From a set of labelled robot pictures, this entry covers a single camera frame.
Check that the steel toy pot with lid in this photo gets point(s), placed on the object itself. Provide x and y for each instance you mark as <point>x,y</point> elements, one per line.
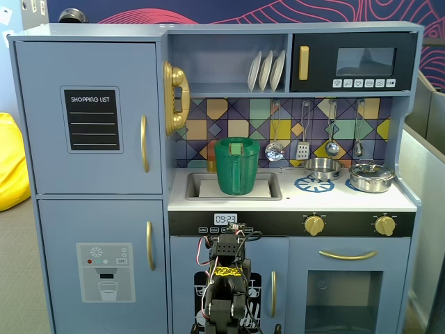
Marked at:
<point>370,181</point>

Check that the steel toy ladle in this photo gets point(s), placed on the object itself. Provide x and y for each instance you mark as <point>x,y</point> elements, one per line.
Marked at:
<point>332,149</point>

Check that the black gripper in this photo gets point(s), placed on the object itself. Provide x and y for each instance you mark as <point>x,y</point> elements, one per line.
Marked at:
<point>232,230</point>

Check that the blue shopping list fridge door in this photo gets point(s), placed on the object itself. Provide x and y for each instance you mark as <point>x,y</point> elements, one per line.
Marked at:
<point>41,139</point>

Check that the steel toy skimmer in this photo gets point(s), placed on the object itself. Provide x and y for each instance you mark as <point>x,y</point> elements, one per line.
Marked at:
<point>274,152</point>

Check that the blue ice dispenser fridge door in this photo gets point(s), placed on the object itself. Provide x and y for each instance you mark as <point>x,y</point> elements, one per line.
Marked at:
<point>55,243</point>

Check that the steel toy whisk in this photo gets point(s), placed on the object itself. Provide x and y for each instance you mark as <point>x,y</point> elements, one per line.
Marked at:
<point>358,149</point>

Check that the steel toy slotted spatula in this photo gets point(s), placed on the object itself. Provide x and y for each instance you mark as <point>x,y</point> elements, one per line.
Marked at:
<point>303,150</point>

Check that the green plastic pitcher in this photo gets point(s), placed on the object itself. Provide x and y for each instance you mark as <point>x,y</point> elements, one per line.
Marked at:
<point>229,174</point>

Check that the gold stove knob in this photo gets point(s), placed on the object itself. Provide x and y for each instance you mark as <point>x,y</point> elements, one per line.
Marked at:
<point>314,225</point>
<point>384,226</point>

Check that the blue oven door with window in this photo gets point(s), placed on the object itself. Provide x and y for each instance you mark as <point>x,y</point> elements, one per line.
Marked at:
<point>299,257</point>

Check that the yellow beanbag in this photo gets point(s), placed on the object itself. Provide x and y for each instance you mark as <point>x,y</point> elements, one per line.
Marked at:
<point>10,167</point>

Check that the blue dishwasher door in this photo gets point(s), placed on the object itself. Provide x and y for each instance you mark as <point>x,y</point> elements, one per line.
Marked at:
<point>184,264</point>

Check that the desk divider panel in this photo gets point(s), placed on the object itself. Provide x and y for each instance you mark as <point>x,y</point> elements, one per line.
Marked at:
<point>424,208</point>

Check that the grey toy sink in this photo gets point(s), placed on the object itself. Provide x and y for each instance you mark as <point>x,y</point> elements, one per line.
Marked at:
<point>194,188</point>

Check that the steel toy frying pan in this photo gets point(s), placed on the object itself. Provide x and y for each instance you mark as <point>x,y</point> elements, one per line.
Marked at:
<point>321,168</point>

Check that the black toy microwave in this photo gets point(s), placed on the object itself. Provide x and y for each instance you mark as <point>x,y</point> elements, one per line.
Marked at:
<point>320,45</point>

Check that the white toy plate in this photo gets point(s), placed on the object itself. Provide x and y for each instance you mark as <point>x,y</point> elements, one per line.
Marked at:
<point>253,71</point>
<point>278,69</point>
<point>266,71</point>

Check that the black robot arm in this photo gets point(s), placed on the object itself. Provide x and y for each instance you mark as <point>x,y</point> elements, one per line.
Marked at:
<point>222,309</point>

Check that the gold toy telephone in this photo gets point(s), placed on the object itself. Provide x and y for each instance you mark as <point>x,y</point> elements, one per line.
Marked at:
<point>175,74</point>

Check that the black round object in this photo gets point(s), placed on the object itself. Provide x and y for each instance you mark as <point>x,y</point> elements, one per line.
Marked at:
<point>71,16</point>

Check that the blue toy play kitchen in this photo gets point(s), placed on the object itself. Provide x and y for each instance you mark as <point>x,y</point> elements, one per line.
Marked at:
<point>104,33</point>

